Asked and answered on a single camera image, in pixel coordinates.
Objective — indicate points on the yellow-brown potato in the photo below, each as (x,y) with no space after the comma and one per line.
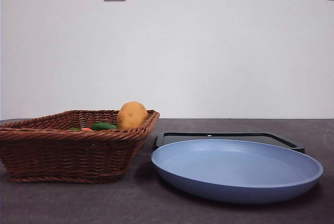
(131,115)

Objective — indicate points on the green chili pepper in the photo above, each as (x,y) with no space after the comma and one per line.
(103,126)

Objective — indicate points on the brown wicker basket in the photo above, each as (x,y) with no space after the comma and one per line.
(65,156)

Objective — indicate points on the blue round plate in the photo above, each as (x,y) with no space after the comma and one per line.
(235,166)

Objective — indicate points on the orange carrot with green leaves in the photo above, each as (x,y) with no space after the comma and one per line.
(86,129)

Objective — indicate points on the black flat tray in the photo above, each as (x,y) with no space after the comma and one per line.
(182,136)

